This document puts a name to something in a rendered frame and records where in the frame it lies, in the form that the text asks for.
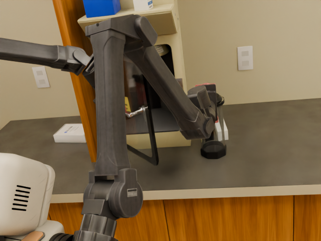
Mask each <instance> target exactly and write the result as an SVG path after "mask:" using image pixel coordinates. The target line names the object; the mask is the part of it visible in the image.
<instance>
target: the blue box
mask: <svg viewBox="0 0 321 241"><path fill-rule="evenodd" d="M83 3H84V8H85V12H86V17H87V18H93V17H101V16H109V15H115V14H116V13H117V12H119V11H120V10H121V6H120V1H119V0H83Z"/></svg>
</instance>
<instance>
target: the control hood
mask: <svg viewBox="0 0 321 241"><path fill-rule="evenodd" d="M129 14H134V15H135V14H138V15H140V16H141V17H143V16H144V17H146V18H147V19H148V20H149V22H150V23H151V25H152V27H153V28H154V30H155V31H156V33H157V34H158V35H163V34H172V33H177V23H176V14H175V6H174V4H173V3H172V4H164V5H156V6H153V8H151V9H149V10H145V11H135V10H134V8H132V9H123V10H120V11H119V12H117V13H116V14H115V15H109V16H101V17H93V18H87V17H86V15H85V16H83V17H81V18H80V19H78V21H77V22H78V23H79V25H80V26H81V28H82V29H83V31H84V32H85V27H86V26H88V25H92V24H95V23H100V22H102V21H105V20H108V19H109V18H113V17H118V16H124V15H129Z"/></svg>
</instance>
